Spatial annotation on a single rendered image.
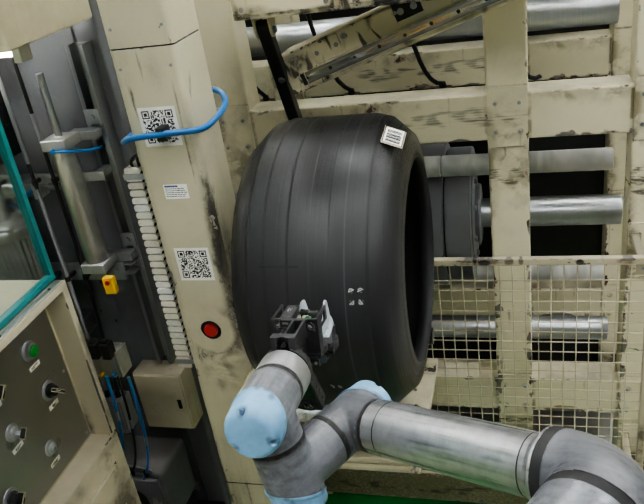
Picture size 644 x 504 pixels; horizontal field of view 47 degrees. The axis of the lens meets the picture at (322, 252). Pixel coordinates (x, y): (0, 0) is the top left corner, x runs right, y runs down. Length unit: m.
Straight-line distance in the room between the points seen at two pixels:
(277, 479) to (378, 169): 0.56
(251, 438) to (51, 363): 0.70
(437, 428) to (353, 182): 0.48
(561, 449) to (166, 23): 0.93
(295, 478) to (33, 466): 0.68
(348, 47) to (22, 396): 0.97
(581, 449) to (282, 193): 0.68
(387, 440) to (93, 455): 0.80
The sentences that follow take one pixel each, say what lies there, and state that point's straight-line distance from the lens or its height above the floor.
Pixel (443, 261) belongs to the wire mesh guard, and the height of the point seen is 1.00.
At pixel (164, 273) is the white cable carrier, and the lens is 1.57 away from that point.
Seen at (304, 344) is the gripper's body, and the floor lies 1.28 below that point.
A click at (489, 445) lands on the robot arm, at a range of 0.90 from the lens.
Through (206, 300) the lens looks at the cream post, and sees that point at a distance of 1.56.
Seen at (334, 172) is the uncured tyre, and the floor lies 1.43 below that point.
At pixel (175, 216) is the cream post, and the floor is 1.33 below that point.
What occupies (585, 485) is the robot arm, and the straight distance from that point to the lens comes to 0.78.
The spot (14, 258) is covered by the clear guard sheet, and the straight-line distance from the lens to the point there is 1.42.
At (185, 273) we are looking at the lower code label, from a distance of 1.54.
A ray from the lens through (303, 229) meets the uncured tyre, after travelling 1.24.
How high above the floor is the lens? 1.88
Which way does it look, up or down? 27 degrees down
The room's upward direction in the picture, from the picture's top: 9 degrees counter-clockwise
